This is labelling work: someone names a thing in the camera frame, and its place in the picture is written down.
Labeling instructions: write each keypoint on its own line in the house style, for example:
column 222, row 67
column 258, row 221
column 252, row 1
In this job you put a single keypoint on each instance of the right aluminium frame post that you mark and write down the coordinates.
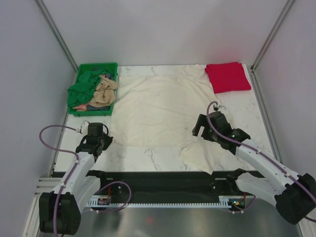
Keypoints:
column 273, row 32

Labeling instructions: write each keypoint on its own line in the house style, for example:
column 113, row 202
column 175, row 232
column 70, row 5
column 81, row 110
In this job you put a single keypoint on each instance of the red folded t shirt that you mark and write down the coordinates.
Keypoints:
column 227, row 77

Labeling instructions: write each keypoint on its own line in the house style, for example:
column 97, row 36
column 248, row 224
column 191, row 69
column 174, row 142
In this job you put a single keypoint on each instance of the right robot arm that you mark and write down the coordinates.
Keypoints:
column 292, row 194

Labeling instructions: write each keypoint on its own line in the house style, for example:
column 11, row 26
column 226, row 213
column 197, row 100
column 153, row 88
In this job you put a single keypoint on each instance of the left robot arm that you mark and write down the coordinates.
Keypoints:
column 60, row 209

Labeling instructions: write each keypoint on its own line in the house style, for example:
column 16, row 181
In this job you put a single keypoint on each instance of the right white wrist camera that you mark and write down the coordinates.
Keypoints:
column 218, row 107

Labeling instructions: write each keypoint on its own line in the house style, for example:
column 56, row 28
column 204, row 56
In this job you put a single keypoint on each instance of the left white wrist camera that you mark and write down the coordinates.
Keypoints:
column 83, row 128

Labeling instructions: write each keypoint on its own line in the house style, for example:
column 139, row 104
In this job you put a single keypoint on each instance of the aluminium frame post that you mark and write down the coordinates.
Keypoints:
column 273, row 32
column 53, row 27

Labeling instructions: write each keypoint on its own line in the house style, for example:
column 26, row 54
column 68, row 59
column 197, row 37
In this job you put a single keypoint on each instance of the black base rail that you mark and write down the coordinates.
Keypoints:
column 173, row 187

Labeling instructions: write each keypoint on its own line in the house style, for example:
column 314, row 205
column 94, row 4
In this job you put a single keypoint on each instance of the white slotted cable duct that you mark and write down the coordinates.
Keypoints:
column 96, row 202

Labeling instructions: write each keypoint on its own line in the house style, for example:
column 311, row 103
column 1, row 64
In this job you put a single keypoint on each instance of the green t shirt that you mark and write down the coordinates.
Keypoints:
column 83, row 90

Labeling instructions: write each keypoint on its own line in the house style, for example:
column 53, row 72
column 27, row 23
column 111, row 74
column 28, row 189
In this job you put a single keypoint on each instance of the cream t shirt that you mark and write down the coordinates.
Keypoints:
column 161, row 111

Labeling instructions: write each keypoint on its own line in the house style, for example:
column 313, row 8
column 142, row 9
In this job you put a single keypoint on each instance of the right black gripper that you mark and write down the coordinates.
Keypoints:
column 201, row 121

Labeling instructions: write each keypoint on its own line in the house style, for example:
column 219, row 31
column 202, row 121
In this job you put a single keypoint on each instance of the tan t shirt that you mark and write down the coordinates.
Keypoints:
column 104, row 93

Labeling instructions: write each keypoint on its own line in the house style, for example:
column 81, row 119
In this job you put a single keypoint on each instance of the left aluminium frame post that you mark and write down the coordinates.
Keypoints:
column 53, row 27

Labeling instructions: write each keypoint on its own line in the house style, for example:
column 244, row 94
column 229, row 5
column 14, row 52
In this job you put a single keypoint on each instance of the green plastic bin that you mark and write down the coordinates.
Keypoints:
column 85, row 110

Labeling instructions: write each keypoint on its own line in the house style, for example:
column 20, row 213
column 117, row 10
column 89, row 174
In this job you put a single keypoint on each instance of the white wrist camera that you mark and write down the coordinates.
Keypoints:
column 218, row 107
column 83, row 128

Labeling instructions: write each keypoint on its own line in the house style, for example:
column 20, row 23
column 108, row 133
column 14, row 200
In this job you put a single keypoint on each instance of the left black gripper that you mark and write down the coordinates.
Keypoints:
column 108, row 140

